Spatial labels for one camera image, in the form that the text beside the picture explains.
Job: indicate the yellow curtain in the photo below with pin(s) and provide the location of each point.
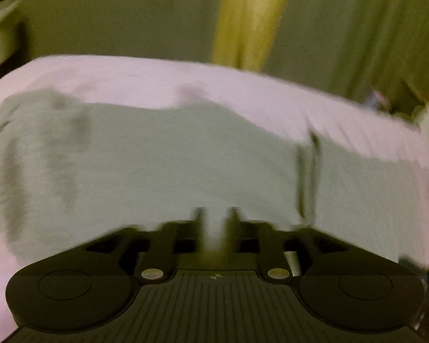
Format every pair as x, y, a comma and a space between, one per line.
245, 33

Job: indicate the pink bed sheet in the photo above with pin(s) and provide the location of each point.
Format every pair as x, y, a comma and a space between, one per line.
288, 110

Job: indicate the grey-green curtain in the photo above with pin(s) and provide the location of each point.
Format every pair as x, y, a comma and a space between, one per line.
338, 46

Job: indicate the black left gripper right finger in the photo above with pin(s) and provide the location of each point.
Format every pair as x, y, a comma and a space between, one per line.
277, 256

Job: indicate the grey sweatpants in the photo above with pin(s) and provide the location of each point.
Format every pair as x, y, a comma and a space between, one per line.
71, 171

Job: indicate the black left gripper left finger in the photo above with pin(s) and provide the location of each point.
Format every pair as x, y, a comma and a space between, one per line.
152, 256

